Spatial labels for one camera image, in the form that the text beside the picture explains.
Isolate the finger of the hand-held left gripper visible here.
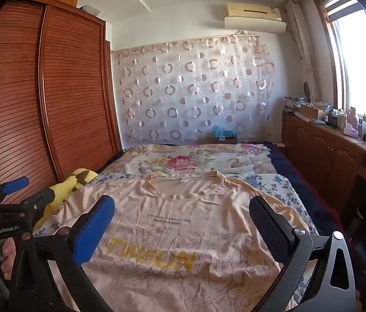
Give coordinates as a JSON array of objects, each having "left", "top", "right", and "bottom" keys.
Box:
[
  {"left": 0, "top": 175, "right": 30, "bottom": 203},
  {"left": 5, "top": 188, "right": 57, "bottom": 222}
]

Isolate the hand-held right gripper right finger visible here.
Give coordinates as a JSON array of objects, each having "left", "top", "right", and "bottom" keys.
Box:
[{"left": 249, "top": 196, "right": 356, "bottom": 312}]

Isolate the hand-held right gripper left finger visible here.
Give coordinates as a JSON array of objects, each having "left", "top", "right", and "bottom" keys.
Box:
[{"left": 17, "top": 195, "right": 116, "bottom": 312}]

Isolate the beige t-shirt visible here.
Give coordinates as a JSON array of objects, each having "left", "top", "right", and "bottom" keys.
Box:
[{"left": 45, "top": 171, "right": 320, "bottom": 312}]

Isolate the blue floral bed sheet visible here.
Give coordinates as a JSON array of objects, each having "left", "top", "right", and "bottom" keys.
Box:
[{"left": 34, "top": 172, "right": 320, "bottom": 312}]

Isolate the navy blanket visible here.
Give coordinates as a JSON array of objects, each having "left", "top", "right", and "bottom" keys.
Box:
[{"left": 267, "top": 145, "right": 333, "bottom": 235}]

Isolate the red blanket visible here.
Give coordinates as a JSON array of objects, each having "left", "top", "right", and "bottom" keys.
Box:
[{"left": 328, "top": 208, "right": 344, "bottom": 239}]

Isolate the wooden sideboard cabinet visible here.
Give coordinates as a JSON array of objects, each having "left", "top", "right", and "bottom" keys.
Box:
[{"left": 282, "top": 110, "right": 366, "bottom": 222}]

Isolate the brown box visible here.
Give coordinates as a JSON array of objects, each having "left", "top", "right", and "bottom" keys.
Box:
[{"left": 211, "top": 135, "right": 238, "bottom": 145}]

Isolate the teal toy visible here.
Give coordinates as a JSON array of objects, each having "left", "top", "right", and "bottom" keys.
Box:
[{"left": 212, "top": 125, "right": 237, "bottom": 139}]

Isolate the pink floral blanket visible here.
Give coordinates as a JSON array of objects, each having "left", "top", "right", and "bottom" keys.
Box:
[{"left": 103, "top": 143, "right": 271, "bottom": 183}]

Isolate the wooden slatted wardrobe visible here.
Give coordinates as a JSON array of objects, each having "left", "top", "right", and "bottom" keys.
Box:
[{"left": 0, "top": 0, "right": 122, "bottom": 209}]

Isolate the cardboard box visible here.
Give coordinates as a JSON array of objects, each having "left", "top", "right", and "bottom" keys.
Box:
[{"left": 295, "top": 104, "right": 325, "bottom": 121}]

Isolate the pink bottle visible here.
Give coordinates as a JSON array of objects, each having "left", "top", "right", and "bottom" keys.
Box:
[{"left": 344, "top": 107, "right": 361, "bottom": 137}]

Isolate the circle-patterned sheer curtain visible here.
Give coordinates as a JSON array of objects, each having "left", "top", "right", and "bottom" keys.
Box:
[{"left": 111, "top": 32, "right": 276, "bottom": 145}]

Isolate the tied white window curtain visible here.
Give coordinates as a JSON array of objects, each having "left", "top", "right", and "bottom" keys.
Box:
[{"left": 285, "top": 0, "right": 317, "bottom": 101}]

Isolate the window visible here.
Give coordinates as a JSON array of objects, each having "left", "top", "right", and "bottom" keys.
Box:
[{"left": 313, "top": 0, "right": 366, "bottom": 131}]

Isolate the wall air conditioner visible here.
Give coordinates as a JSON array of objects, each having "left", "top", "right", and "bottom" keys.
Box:
[
  {"left": 226, "top": 3, "right": 283, "bottom": 22},
  {"left": 224, "top": 16, "right": 286, "bottom": 34}
]

